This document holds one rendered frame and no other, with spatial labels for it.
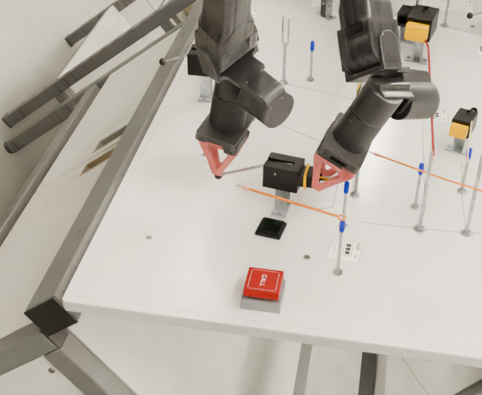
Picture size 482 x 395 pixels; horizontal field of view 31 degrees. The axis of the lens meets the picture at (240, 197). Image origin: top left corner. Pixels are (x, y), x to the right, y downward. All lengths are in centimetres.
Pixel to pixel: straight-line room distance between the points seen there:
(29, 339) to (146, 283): 20
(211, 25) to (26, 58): 181
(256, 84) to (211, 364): 58
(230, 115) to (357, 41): 22
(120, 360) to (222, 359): 28
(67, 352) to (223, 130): 41
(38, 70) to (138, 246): 168
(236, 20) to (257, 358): 79
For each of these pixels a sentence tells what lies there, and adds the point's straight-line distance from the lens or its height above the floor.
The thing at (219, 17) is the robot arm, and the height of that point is 125.
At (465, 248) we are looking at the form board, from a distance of 135.
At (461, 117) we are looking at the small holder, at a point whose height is 135.
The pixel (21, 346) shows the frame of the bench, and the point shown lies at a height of 75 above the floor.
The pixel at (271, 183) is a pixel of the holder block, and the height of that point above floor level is 111.
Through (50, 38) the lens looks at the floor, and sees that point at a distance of 307.
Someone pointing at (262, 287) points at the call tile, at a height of 111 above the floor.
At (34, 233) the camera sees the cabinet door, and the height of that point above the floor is 57.
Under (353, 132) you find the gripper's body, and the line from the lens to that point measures 124.
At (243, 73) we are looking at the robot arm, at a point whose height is 120.
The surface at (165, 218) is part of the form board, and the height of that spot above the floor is 95.
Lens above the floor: 170
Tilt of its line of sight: 29 degrees down
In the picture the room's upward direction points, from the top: 63 degrees clockwise
